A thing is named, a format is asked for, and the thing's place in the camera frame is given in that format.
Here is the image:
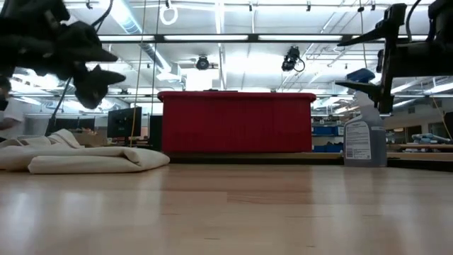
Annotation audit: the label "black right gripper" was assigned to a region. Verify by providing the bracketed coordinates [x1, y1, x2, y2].
[333, 2, 453, 115]

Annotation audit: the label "cardboard box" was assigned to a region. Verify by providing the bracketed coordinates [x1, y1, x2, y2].
[73, 131, 108, 148]

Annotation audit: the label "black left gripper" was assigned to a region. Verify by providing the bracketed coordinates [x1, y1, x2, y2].
[0, 0, 127, 111]

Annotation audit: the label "yellow hanging cable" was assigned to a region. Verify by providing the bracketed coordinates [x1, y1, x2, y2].
[129, 0, 148, 147]

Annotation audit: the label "black aluminium rig frame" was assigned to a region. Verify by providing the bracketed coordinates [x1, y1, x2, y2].
[95, 33, 453, 44]

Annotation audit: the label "blue storage bins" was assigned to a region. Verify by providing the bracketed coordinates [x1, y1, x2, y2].
[311, 125, 345, 154]

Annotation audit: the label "black computer monitor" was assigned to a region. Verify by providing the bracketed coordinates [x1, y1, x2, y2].
[106, 106, 143, 140]

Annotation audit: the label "round black ceiling camera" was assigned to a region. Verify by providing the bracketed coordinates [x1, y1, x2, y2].
[195, 55, 211, 71]

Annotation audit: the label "black ceiling camera with cable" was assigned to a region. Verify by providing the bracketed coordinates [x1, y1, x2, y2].
[281, 45, 306, 73]

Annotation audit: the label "grey spray bottle blue trigger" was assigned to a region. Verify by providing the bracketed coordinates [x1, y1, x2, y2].
[343, 67, 389, 169]

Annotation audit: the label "black diagonal cable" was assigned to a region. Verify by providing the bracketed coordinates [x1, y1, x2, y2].
[43, 0, 115, 138]

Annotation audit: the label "cream folded cloth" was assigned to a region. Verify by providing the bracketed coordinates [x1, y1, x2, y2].
[0, 128, 171, 175]

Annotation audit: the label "white cable ring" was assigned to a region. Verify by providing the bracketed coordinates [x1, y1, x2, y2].
[159, 3, 179, 26]

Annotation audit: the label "wooden workbench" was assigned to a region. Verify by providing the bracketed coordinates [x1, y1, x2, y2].
[386, 142, 453, 163]

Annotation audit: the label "red plastic laundry bin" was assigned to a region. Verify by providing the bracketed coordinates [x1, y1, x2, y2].
[156, 90, 317, 154]

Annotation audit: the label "person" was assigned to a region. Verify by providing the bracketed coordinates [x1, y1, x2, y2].
[0, 76, 26, 141]

